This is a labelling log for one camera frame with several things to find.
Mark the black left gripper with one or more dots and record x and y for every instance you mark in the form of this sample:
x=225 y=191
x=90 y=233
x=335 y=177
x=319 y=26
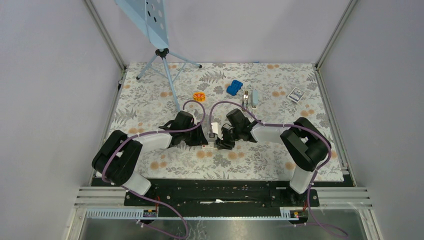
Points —
x=199 y=139

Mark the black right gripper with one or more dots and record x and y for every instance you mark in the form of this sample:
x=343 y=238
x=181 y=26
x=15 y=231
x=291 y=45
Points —
x=224 y=144

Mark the silver stapler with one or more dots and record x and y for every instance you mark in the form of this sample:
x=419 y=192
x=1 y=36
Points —
x=250 y=99

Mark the cardboard staple box sleeve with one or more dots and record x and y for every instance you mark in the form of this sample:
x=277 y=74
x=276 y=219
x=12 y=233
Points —
x=213 y=130

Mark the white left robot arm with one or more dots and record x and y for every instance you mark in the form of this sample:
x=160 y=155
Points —
x=118 y=156

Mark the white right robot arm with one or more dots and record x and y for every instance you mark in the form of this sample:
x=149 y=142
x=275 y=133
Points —
x=304 y=143

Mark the blue toy car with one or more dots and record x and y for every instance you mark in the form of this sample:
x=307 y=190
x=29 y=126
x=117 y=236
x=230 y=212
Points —
x=234 y=87

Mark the orange tape roll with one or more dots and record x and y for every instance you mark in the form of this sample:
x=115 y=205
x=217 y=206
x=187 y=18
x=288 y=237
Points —
x=199 y=96

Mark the floral tablecloth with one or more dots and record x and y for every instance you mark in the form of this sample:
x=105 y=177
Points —
x=145 y=104

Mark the blue music stand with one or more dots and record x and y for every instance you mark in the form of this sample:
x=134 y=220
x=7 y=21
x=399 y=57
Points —
x=150 y=17

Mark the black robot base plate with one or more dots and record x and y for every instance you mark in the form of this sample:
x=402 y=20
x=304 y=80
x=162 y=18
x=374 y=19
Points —
x=229 y=198

